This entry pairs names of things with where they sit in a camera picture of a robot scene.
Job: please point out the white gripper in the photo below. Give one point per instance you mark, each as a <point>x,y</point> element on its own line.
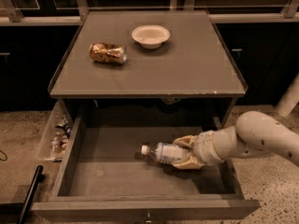
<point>204,147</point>

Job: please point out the clear plastic water bottle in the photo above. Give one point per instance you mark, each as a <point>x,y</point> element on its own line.
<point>165,153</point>

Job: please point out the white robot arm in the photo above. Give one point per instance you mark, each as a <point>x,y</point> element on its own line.
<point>255,135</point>

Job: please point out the open grey middle drawer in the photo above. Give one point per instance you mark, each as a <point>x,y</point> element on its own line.
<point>103,176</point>

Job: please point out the grey drawer cabinet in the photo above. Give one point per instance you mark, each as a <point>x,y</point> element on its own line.
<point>193,63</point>

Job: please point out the white paper bowl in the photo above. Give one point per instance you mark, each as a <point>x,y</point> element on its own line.
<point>150,36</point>

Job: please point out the crushed gold drink can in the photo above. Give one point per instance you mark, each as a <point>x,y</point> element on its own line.
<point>108,53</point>

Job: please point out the black bar handle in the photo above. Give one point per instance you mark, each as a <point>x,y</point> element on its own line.
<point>38,177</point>

